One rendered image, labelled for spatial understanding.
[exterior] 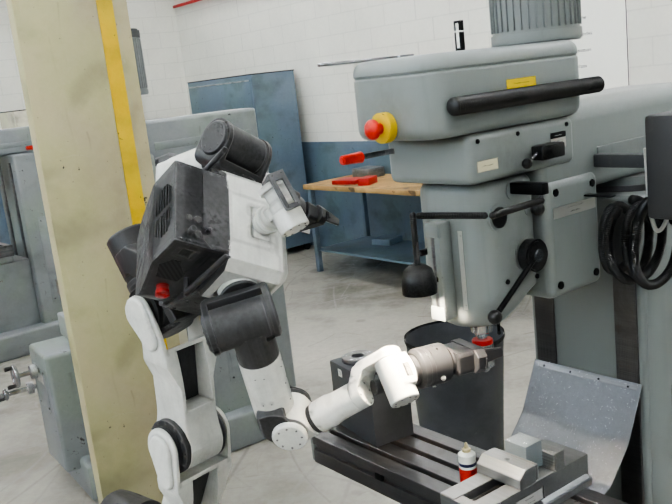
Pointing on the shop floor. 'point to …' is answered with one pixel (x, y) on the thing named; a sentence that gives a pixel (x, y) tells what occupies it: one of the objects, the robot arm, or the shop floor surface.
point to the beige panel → (93, 213)
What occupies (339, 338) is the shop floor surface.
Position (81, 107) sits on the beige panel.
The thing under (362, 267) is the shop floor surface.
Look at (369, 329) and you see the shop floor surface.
